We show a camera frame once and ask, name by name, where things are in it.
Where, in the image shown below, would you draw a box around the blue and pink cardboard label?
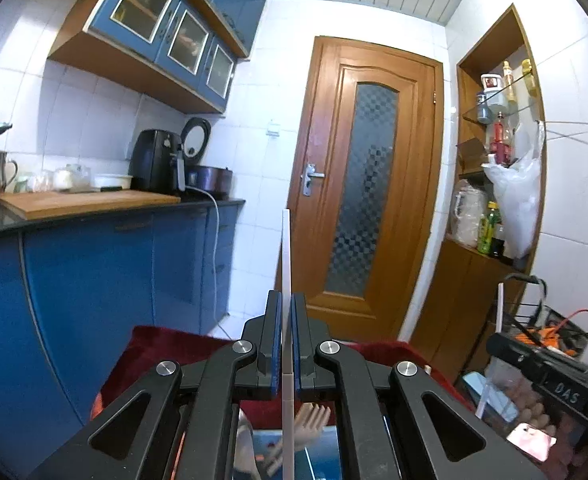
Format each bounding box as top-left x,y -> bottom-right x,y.
254,430 -> 344,480

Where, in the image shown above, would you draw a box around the black wire cart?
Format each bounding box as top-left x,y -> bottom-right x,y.
499,272 -> 588,361

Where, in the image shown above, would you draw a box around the grey jar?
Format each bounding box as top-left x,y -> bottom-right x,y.
475,92 -> 493,124

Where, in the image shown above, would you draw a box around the rice cooker with open lid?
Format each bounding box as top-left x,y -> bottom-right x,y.
180,117 -> 235,199

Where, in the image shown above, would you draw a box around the wooden cutting board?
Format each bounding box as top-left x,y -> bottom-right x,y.
0,190 -> 182,221

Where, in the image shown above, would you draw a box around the white plastic bag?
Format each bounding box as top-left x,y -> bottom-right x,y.
483,122 -> 546,260

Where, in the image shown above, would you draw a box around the yellow bottle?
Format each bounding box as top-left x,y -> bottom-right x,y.
501,60 -> 518,103

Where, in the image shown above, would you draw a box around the light blue plastic utensil box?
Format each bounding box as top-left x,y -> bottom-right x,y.
231,425 -> 400,480

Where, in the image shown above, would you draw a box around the red bottle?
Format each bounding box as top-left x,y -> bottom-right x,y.
489,112 -> 517,166

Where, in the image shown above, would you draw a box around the white power cable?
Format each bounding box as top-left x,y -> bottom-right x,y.
186,186 -> 232,341

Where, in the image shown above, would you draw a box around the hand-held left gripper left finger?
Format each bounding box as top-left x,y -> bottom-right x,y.
26,290 -> 284,480

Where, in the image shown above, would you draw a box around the white plastic jug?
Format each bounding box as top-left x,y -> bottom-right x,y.
449,185 -> 490,250

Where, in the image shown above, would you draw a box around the wooden niche shelf cabinet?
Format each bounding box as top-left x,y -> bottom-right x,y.
409,2 -> 550,386

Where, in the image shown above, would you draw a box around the orange cable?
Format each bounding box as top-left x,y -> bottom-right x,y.
519,309 -> 588,350

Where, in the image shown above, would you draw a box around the blue wall cabinet glass doors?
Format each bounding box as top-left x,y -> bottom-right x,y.
48,0 -> 267,115

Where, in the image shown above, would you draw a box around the green bottle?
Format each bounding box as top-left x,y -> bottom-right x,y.
476,201 -> 502,256

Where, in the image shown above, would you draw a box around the metal door handle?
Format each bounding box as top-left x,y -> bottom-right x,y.
301,163 -> 326,197

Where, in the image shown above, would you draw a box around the white bowl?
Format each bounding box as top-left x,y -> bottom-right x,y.
91,173 -> 134,192

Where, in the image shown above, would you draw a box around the black air fryer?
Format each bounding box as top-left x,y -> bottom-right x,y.
128,129 -> 185,195

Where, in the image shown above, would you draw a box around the pink rectangular phone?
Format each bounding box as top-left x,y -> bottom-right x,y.
506,422 -> 558,461

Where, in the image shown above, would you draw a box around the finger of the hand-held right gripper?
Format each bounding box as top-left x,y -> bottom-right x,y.
485,332 -> 542,383

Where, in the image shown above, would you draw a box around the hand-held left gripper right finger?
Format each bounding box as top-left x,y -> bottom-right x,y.
291,292 -> 550,480

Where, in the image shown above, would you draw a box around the wooden door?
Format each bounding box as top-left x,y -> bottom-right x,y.
274,36 -> 445,343

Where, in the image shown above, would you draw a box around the red floral printed blanket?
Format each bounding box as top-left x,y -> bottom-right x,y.
91,325 -> 475,480

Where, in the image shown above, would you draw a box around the clear glass jar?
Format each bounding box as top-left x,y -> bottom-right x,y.
54,164 -> 92,192

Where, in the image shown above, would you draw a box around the dark bottle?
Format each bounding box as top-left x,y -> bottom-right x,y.
489,220 -> 508,260

